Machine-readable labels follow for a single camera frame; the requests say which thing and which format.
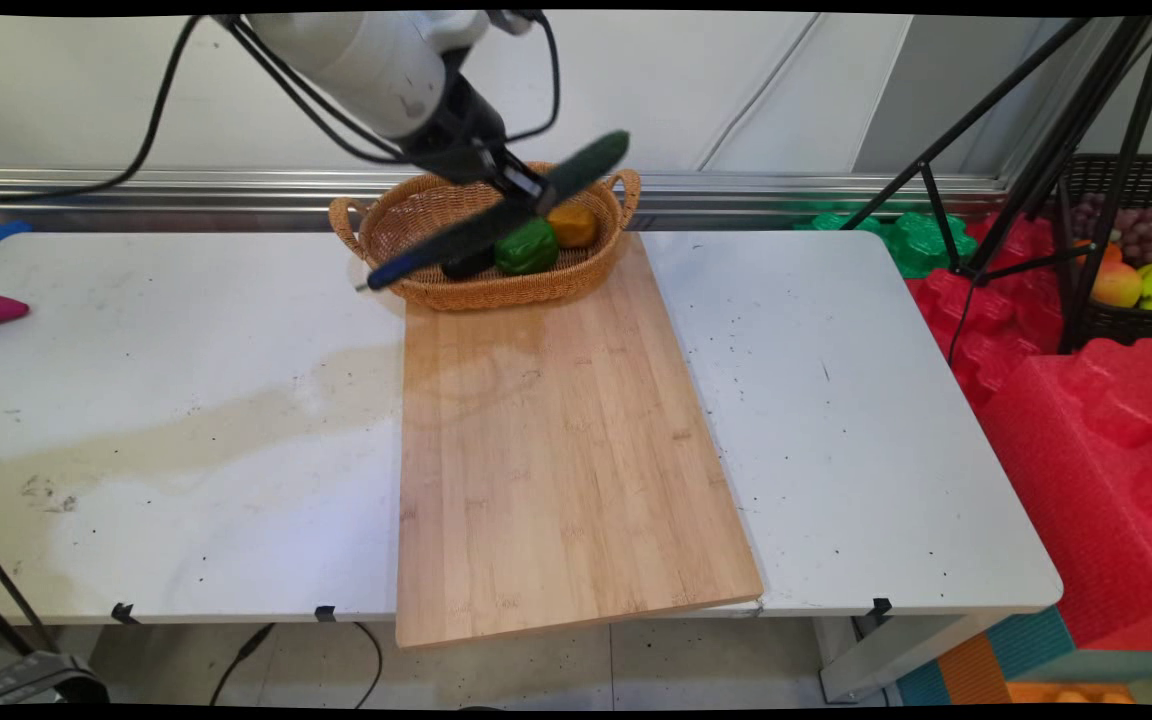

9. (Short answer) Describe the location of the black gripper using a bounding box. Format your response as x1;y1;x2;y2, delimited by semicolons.
400;74;554;215

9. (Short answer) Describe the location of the dark green cucumber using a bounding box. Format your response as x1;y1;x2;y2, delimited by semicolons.
364;129;633;294

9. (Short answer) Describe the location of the green bell pepper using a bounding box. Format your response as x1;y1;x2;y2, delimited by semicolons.
494;216;562;278

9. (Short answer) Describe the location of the orange bell pepper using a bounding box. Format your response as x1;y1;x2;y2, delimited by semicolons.
544;203;601;251

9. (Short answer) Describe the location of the dark purple eggplant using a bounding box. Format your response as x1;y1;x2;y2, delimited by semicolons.
441;244;499;282

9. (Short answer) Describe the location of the woven wicker basket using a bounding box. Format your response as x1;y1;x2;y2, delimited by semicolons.
328;162;643;314

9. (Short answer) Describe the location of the wooden cutting board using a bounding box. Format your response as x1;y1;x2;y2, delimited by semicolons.
394;231;766;652

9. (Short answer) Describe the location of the green foam mat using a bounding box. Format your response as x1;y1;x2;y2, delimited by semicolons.
794;208;979;280

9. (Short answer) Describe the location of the small red foam mat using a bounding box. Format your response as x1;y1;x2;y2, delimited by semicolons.
904;212;1072;413

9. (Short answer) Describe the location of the black tripod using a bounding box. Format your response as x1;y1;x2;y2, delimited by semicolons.
841;15;1152;357

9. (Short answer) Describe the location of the white table leg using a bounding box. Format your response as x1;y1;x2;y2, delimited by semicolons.
819;612;999;703

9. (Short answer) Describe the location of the orange yellow mango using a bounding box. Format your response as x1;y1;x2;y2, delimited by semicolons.
1091;262;1144;309

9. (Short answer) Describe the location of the black plastic crate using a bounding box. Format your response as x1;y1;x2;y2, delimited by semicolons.
1054;153;1152;353

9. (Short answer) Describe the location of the purple grape bunch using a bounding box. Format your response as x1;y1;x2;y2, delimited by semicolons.
1071;192;1152;267

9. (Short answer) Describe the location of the large red foam mat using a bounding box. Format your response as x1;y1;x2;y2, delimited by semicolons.
974;338;1152;653

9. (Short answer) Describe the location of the grey stand base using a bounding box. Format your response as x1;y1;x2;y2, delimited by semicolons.
0;528;111;707

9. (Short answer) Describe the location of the teal orange floor mat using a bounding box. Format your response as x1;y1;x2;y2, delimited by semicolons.
894;604;1152;707

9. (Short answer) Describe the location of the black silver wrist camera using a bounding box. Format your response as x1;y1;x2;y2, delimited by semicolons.
481;11;549;38

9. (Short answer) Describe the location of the aluminium wall rail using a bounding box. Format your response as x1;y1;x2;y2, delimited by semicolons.
0;165;1012;233

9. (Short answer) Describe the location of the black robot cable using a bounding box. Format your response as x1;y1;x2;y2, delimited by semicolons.
0;12;563;204

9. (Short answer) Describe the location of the black floor cable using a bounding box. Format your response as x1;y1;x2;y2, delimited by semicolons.
209;621;384;709

